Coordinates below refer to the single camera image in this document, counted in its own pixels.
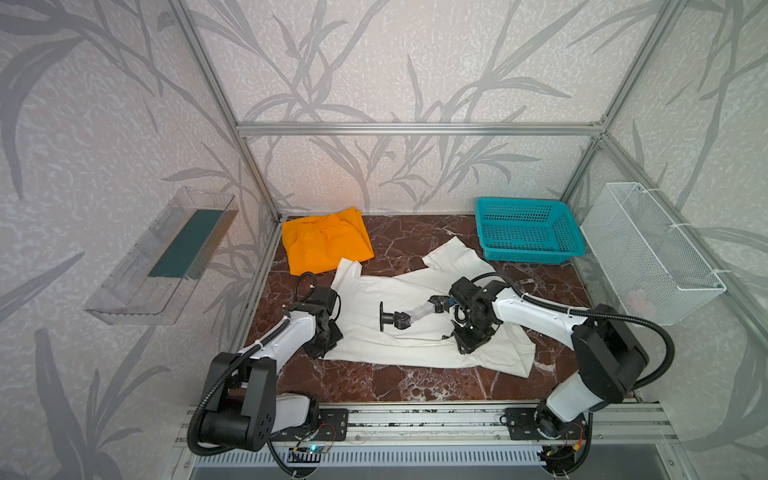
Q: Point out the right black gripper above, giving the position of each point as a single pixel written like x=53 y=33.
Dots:
x=466 y=335

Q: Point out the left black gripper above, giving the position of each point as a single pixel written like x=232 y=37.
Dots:
x=327 y=339

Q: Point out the orange drawstring shorts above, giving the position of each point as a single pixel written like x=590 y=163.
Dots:
x=317 y=244

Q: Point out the white garment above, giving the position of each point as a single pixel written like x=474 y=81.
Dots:
x=428 y=342

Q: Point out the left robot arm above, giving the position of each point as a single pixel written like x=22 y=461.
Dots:
x=240 y=407

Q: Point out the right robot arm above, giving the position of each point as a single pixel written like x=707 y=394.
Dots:
x=609 y=358

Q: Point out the teal plastic basket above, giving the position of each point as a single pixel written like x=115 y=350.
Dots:
x=527 y=231

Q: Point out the small circuit board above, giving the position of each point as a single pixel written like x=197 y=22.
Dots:
x=301 y=450

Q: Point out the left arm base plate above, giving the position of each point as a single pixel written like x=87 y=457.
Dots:
x=327 y=425

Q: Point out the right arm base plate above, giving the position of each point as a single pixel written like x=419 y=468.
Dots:
x=523 y=423

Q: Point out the pink object in wire basket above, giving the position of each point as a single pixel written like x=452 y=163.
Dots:
x=640 y=303

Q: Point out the clear acrylic wall shelf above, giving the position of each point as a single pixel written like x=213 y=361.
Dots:
x=152 y=284

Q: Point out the white wire mesh basket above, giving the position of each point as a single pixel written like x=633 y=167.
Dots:
x=639 y=246

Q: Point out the aluminium mounting rail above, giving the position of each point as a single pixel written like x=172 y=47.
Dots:
x=478 y=423

